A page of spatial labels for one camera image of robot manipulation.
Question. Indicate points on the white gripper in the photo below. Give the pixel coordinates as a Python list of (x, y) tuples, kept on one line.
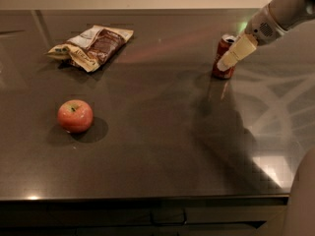
[(262, 26)]

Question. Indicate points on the red coke can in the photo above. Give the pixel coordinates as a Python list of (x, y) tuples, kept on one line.
[(219, 69)]

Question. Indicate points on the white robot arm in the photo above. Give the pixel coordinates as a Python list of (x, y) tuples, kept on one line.
[(299, 215)]

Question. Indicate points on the brown chip bag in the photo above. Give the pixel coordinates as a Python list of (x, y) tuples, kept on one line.
[(92, 48)]

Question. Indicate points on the red apple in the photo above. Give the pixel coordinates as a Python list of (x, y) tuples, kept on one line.
[(75, 116)]

